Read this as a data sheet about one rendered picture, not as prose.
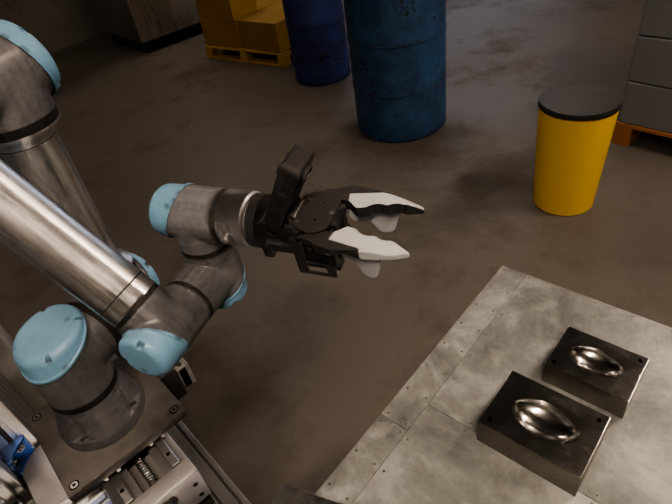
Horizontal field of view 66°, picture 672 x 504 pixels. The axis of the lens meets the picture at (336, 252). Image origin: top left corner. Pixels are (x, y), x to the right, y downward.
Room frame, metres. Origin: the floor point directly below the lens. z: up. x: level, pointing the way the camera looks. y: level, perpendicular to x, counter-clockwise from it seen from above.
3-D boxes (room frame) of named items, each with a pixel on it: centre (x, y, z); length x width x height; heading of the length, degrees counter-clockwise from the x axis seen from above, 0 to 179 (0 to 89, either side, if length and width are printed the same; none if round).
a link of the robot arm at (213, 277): (0.59, 0.19, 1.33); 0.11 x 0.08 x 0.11; 153
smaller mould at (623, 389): (0.66, -0.51, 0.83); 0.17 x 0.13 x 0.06; 44
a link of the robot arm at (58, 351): (0.62, 0.47, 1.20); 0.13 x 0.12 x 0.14; 153
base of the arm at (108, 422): (0.61, 0.48, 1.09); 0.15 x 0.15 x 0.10
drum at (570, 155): (2.33, -1.32, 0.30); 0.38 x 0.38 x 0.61
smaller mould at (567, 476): (0.54, -0.34, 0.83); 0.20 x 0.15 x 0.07; 44
